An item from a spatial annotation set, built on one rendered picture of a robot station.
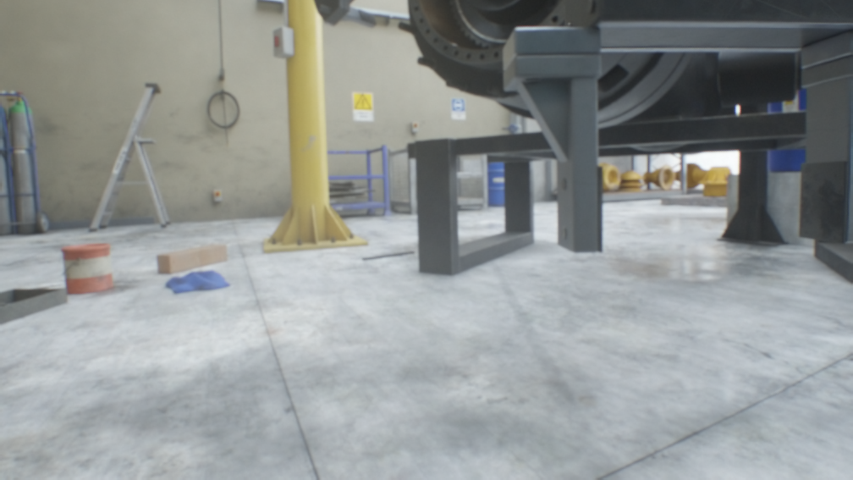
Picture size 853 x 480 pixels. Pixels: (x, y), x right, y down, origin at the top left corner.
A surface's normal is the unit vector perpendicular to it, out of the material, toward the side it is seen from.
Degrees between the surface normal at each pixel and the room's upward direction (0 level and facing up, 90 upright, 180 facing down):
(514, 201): 90
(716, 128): 90
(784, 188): 90
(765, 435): 0
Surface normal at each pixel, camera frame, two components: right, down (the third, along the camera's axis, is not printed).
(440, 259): -0.54, 0.07
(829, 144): -1.00, 0.03
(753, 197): -0.90, 0.06
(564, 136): 0.00, 0.07
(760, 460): -0.03, -1.00
